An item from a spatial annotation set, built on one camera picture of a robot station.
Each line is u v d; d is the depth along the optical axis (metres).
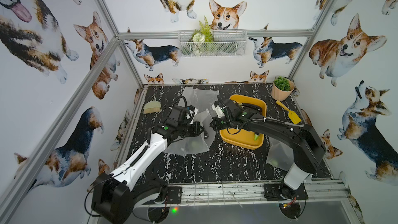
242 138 0.90
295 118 1.01
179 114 0.61
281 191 0.67
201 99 1.15
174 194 0.73
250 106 1.05
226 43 0.92
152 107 1.10
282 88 1.03
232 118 0.66
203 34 0.82
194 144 0.85
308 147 0.46
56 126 0.52
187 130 0.66
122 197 0.38
